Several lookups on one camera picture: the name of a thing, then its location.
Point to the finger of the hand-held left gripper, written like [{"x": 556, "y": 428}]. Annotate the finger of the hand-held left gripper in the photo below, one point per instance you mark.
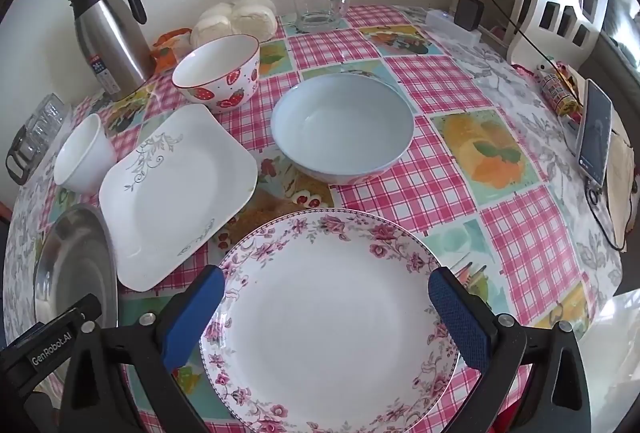
[{"x": 90, "y": 305}]

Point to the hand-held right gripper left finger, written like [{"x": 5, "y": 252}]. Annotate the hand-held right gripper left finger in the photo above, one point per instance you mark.
[{"x": 192, "y": 318}]

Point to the small white bowl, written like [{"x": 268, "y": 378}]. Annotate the small white bowl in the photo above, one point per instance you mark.
[{"x": 82, "y": 158}]

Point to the orange snack packet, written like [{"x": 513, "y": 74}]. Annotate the orange snack packet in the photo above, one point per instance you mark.
[{"x": 167, "y": 53}]

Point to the black charger adapter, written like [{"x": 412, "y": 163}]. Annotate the black charger adapter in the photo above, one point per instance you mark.
[{"x": 467, "y": 13}]

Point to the round stainless steel plate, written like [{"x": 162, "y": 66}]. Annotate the round stainless steel plate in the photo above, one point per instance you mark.
[{"x": 75, "y": 263}]

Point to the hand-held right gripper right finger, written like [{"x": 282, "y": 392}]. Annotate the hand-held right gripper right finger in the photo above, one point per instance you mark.
[{"x": 460, "y": 323}]

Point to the clear glass mug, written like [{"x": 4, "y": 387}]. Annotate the clear glass mug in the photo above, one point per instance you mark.
[{"x": 315, "y": 3}]

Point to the stainless steel thermos jug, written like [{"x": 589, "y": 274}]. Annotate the stainless steel thermos jug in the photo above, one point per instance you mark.
[{"x": 110, "y": 43}]

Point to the white square plate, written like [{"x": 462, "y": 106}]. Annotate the white square plate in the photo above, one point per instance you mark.
[{"x": 175, "y": 193}]

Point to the brown paper envelope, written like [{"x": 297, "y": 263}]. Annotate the brown paper envelope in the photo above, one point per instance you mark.
[{"x": 620, "y": 183}]

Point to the clear drinking glass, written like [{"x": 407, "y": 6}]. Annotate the clear drinking glass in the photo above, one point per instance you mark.
[
  {"x": 37, "y": 135},
  {"x": 52, "y": 113}
]

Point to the bag of steamed buns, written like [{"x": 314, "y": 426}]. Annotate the bag of steamed buns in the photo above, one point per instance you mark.
[{"x": 250, "y": 20}]

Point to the glass teapot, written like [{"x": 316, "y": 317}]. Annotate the glass teapot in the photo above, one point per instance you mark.
[{"x": 11, "y": 165}]

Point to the smartphone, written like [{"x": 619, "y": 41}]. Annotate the smartphone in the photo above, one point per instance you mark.
[{"x": 595, "y": 133}]

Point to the round pink floral plate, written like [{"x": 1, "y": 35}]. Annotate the round pink floral plate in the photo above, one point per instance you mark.
[{"x": 325, "y": 328}]

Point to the grey blue plate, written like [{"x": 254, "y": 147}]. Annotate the grey blue plate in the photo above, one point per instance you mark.
[{"x": 340, "y": 133}]

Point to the white power strip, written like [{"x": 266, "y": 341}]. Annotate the white power strip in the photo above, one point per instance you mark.
[{"x": 440, "y": 20}]

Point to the strawberry print bowl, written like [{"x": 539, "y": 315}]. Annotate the strawberry print bowl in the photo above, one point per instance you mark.
[{"x": 215, "y": 68}]

